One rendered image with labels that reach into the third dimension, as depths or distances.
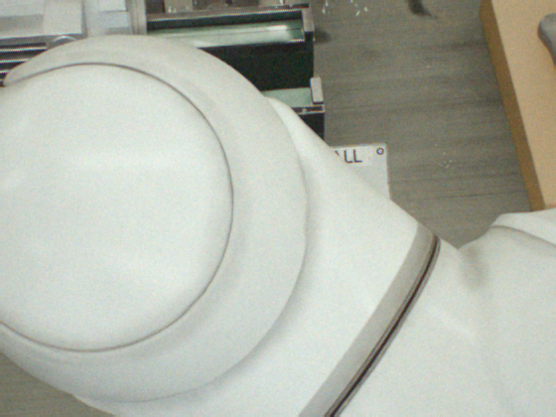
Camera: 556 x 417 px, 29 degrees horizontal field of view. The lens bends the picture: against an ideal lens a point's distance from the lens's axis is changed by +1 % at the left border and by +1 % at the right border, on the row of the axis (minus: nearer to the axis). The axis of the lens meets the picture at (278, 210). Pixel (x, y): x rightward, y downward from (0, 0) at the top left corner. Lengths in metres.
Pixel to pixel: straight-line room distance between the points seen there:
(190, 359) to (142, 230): 0.04
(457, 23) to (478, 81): 0.09
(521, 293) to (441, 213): 0.76
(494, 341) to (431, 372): 0.02
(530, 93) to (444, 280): 0.81
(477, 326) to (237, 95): 0.10
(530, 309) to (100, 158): 0.13
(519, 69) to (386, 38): 0.17
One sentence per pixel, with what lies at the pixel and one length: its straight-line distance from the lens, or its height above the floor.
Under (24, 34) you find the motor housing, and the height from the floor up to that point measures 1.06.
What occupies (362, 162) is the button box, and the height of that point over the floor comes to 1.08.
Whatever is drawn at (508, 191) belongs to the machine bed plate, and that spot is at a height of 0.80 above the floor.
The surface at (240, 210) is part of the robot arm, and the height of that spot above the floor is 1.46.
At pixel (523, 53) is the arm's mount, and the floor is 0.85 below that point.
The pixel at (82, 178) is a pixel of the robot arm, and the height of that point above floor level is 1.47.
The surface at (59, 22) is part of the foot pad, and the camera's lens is 0.86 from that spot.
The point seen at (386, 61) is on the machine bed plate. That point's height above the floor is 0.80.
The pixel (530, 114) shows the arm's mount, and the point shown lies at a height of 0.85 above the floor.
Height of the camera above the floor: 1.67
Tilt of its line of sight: 55 degrees down
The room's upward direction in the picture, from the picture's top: 2 degrees counter-clockwise
